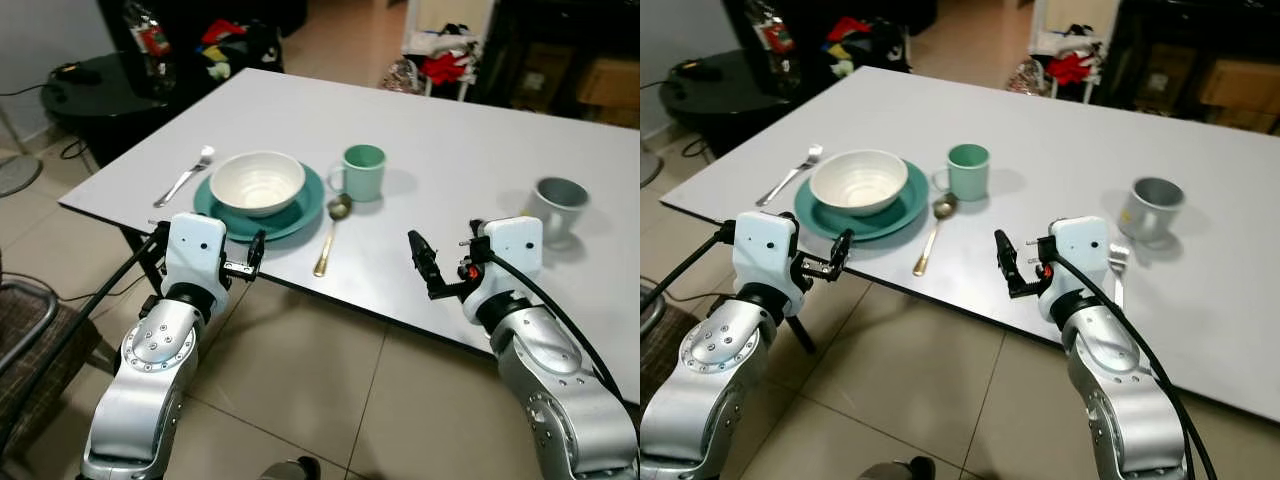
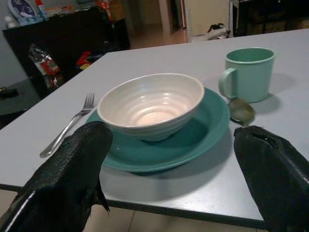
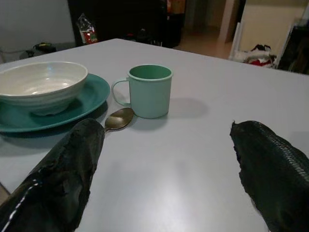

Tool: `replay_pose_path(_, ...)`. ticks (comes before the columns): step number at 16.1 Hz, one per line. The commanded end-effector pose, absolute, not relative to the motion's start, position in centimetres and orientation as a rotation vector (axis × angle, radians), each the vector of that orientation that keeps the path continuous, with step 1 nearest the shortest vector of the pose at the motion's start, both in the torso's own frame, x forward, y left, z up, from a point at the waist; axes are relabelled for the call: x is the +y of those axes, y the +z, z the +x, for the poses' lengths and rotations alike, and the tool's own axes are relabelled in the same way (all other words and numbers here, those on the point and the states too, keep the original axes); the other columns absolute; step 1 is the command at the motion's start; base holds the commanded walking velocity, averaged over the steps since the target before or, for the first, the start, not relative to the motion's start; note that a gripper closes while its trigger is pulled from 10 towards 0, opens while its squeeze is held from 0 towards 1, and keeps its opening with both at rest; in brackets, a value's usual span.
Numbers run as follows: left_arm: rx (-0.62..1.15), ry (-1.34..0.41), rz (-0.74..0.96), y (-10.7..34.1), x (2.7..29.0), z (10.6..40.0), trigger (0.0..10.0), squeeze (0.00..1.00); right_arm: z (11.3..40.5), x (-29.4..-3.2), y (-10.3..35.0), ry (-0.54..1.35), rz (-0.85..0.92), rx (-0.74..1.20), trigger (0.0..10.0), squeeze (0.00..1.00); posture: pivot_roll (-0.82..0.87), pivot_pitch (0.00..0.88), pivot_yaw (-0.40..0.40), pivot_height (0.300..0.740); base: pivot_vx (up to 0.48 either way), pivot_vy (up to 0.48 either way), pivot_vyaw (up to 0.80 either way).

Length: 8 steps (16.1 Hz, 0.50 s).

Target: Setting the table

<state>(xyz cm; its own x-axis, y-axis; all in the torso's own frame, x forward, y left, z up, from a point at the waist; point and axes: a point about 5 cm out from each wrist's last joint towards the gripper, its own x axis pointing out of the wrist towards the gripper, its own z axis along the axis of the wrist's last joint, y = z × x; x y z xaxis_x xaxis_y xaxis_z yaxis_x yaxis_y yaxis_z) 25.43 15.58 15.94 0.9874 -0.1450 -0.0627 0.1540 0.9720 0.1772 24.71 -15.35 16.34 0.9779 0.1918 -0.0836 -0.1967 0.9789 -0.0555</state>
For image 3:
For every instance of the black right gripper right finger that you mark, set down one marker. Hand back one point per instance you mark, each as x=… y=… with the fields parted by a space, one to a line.
x=270 y=169

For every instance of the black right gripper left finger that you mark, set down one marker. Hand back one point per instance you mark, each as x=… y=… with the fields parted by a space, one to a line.
x=60 y=178

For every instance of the teal round plate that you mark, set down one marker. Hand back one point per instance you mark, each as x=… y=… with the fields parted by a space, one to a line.
x=91 y=94

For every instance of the white ceramic bowl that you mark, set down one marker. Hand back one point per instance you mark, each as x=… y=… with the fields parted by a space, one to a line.
x=38 y=84

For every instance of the red white cloth pile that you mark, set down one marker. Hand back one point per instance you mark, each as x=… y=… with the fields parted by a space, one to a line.
x=259 y=55

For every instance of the dark glass panel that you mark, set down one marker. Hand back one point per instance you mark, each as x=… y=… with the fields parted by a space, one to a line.
x=295 y=48

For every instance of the mint green mug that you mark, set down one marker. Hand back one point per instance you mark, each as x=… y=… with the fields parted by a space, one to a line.
x=149 y=93

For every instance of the black yellow tool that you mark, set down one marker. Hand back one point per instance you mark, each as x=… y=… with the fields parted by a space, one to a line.
x=43 y=46

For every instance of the clear plastic snack bag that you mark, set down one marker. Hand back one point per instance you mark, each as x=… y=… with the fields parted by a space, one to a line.
x=87 y=30

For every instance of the black cabinet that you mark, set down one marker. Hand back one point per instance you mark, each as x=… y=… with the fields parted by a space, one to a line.
x=125 y=19

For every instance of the white frame board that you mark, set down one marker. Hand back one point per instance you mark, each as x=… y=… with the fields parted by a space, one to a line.
x=237 y=39

